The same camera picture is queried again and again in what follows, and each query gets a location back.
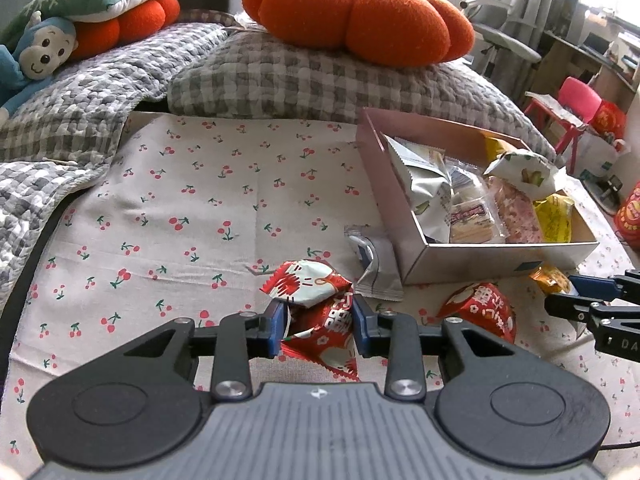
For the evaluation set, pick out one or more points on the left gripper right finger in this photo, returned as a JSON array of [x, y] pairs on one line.
[[396, 338]]

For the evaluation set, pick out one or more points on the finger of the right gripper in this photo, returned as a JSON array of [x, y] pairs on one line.
[[595, 313], [624, 287]]

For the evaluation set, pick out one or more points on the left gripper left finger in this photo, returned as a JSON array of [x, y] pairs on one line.
[[240, 338]]

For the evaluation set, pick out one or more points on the orange white small packet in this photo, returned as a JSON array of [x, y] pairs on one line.
[[551, 280]]

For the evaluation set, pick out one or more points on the red white candy packet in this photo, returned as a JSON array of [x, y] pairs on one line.
[[319, 304]]

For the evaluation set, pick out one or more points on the red chinese snack packet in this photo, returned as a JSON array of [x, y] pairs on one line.
[[482, 304]]

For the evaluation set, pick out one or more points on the small yellow snack packet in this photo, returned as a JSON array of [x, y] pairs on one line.
[[554, 215]]

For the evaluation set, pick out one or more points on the pink clear nougat packet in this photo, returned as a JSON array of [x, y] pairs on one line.
[[516, 211]]

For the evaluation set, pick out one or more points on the brown label cake packet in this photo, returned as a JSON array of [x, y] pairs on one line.
[[476, 222]]

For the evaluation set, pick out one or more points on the white black text packet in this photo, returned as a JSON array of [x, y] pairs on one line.
[[530, 173]]

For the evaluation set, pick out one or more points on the clear white biscuit packet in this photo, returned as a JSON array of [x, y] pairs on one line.
[[466, 181]]

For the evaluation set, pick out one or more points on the white grey nut packet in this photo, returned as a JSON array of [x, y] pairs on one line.
[[423, 175]]

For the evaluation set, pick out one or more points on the large yellow snack packet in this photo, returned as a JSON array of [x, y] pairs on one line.
[[495, 147]]

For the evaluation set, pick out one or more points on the silver foil packet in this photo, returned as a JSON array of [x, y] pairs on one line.
[[380, 278]]

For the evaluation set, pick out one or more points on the cherry print tablecloth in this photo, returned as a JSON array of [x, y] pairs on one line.
[[190, 220]]

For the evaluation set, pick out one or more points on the white paper bag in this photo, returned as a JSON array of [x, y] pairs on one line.
[[592, 157]]

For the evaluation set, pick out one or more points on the pink cardboard box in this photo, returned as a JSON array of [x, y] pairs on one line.
[[421, 261]]

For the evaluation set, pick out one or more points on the red gift bag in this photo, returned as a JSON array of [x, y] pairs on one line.
[[609, 120]]

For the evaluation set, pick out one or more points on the pink red kids chair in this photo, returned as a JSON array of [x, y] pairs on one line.
[[572, 109]]

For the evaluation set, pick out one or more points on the wooden desk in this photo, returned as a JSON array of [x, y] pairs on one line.
[[561, 58]]

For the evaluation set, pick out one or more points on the grey checkered quilted cushion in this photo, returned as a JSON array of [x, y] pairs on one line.
[[251, 75]]

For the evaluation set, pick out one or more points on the white grey office chair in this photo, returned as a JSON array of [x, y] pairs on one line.
[[489, 18]]

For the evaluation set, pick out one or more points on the small orange plush cushion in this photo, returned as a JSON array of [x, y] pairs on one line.
[[139, 23]]

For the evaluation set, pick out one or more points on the orange pumpkin plush cushion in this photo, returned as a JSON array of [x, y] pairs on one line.
[[392, 33]]

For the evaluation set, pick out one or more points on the blue monkey plush toy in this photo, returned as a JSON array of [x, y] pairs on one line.
[[44, 47]]

